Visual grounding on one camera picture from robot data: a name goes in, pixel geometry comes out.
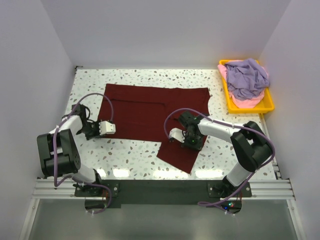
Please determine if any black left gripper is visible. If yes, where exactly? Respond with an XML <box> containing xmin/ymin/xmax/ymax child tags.
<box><xmin>78</xmin><ymin>120</ymin><xmax>106</xmax><ymax>142</ymax></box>

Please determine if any dark red t shirt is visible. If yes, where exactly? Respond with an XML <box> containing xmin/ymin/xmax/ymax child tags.
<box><xmin>97</xmin><ymin>84</ymin><xmax>210</xmax><ymax>174</ymax></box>

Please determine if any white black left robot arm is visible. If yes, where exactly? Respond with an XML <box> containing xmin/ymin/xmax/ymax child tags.
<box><xmin>36</xmin><ymin>104</ymin><xmax>104</xmax><ymax>197</ymax></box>

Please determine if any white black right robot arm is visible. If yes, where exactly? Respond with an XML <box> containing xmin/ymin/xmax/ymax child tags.
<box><xmin>175</xmin><ymin>111</ymin><xmax>275</xmax><ymax>198</ymax></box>

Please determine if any pink t shirt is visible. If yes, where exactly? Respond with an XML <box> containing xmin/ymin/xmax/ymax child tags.
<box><xmin>217</xmin><ymin>64</ymin><xmax>265</xmax><ymax>109</ymax></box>

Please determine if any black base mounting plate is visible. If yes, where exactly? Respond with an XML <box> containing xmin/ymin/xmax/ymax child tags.
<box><xmin>74</xmin><ymin>178</ymin><xmax>253</xmax><ymax>210</ymax></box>

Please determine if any yellow plastic bin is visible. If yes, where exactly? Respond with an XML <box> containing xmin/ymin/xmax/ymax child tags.
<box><xmin>220</xmin><ymin>73</ymin><xmax>275</xmax><ymax>114</ymax></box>

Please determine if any lavender t shirt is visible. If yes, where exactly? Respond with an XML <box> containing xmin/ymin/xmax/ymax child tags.
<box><xmin>224</xmin><ymin>58</ymin><xmax>270</xmax><ymax>101</ymax></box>

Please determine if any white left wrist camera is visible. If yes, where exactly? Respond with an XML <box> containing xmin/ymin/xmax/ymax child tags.
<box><xmin>98</xmin><ymin>120</ymin><xmax>116</xmax><ymax>136</ymax></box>

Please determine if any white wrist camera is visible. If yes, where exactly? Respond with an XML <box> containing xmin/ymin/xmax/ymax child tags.
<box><xmin>169</xmin><ymin>128</ymin><xmax>186</xmax><ymax>143</ymax></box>
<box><xmin>98</xmin><ymin>120</ymin><xmax>116</xmax><ymax>136</ymax></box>

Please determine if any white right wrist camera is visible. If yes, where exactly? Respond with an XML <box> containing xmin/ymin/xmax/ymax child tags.
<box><xmin>169</xmin><ymin>128</ymin><xmax>186</xmax><ymax>143</ymax></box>

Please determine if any aluminium extrusion rail frame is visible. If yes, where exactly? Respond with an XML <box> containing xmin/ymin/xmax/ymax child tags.
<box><xmin>18</xmin><ymin>109</ymin><xmax>307</xmax><ymax>240</ymax></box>

